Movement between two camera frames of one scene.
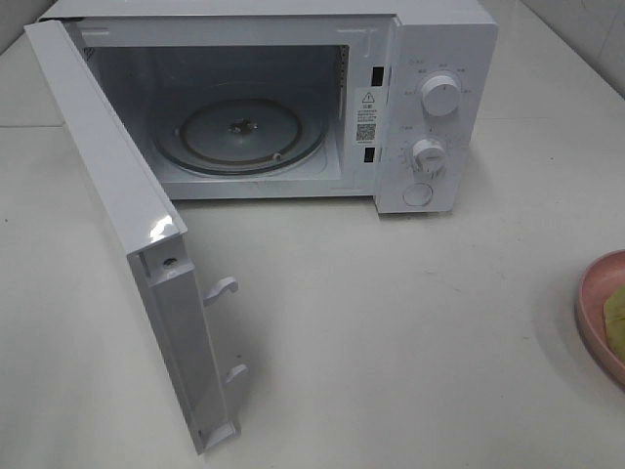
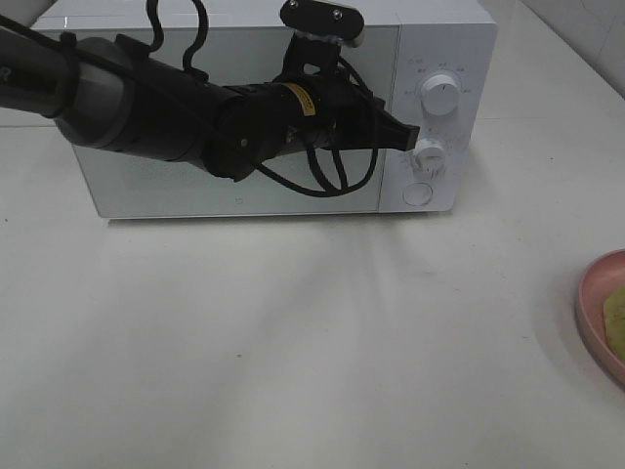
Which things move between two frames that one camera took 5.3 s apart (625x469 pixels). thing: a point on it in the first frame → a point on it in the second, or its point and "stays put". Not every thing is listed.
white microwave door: x=174 y=299 → x=132 y=186
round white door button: x=417 y=194 stays put
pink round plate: x=602 y=278 stays put
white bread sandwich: x=614 y=321 stays put
